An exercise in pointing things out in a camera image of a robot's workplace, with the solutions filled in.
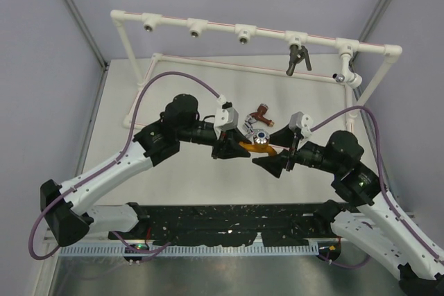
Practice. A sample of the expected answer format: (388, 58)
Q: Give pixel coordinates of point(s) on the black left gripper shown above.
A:
(227, 145)

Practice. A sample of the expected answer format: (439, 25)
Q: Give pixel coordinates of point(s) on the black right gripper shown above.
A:
(285, 136)

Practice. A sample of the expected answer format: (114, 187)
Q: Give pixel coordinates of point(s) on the orange faucet blue knob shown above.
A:
(260, 143)

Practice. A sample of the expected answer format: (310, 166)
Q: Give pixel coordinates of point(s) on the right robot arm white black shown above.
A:
(396, 243)

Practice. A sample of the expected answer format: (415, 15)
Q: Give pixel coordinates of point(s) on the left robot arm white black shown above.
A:
(70, 208)

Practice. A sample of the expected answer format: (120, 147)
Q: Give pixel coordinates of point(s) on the chrome faucet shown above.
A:
(248, 126)

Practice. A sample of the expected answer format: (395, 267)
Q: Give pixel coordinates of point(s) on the brown faucet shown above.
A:
(259, 115)

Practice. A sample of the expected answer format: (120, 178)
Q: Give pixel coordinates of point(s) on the dark bronze installed faucet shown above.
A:
(297, 54)

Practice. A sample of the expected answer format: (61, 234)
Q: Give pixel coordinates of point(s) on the white installed faucet chrome tip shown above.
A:
(347, 76)

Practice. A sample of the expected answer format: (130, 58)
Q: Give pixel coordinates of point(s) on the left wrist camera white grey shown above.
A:
(226, 117)

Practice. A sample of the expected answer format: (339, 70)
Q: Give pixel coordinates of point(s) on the wrist camera white grey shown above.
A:
(226, 117)
(301, 123)

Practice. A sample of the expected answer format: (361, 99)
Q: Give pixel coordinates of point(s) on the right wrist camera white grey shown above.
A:
(301, 123)

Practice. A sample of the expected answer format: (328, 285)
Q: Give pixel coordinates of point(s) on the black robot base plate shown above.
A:
(231, 225)

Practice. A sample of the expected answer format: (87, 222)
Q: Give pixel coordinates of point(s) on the slotted grey cable duct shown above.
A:
(256, 249)

